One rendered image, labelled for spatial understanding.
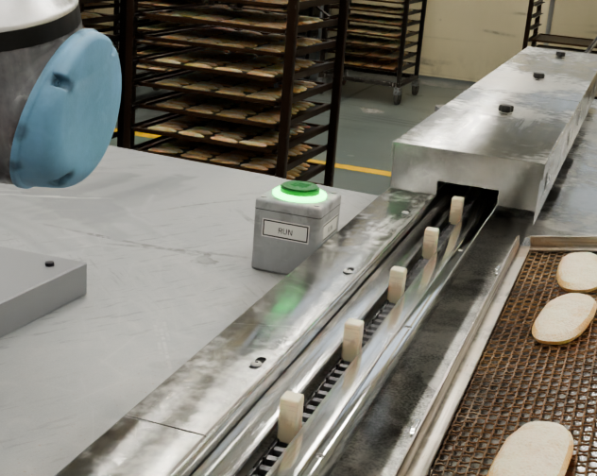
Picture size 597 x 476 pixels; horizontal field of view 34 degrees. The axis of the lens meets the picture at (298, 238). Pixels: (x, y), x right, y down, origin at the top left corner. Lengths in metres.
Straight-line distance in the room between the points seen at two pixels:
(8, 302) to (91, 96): 0.20
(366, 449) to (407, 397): 0.09
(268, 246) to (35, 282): 0.25
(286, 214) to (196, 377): 0.33
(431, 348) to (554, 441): 0.33
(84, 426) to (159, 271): 0.31
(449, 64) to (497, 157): 6.72
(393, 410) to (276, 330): 0.11
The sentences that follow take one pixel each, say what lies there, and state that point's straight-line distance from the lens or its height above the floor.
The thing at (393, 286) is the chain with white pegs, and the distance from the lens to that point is 0.90.
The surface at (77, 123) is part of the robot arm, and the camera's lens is 0.72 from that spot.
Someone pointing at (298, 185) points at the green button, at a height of 0.91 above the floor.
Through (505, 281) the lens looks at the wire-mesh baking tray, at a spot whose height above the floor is 0.89.
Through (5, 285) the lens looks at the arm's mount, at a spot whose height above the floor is 0.85.
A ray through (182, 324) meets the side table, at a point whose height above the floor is 0.82.
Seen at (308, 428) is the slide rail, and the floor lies 0.85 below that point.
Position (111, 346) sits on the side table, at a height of 0.82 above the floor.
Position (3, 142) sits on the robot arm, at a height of 1.00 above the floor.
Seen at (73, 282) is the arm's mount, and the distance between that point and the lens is 0.91.
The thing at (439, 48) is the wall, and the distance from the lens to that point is 7.88.
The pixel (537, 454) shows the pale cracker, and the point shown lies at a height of 0.91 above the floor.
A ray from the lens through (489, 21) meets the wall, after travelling 7.79.
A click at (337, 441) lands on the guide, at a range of 0.62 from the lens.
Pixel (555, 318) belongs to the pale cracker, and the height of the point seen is 0.91.
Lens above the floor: 1.16
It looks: 18 degrees down
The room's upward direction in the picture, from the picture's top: 5 degrees clockwise
